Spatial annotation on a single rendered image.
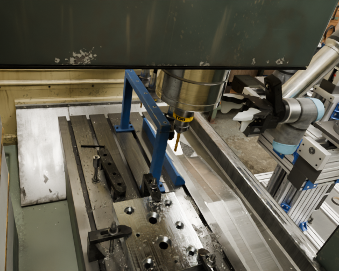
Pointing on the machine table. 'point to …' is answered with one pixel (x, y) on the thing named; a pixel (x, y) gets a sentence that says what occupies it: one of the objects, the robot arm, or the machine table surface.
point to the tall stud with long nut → (96, 167)
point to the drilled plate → (139, 227)
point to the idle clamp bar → (111, 168)
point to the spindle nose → (191, 88)
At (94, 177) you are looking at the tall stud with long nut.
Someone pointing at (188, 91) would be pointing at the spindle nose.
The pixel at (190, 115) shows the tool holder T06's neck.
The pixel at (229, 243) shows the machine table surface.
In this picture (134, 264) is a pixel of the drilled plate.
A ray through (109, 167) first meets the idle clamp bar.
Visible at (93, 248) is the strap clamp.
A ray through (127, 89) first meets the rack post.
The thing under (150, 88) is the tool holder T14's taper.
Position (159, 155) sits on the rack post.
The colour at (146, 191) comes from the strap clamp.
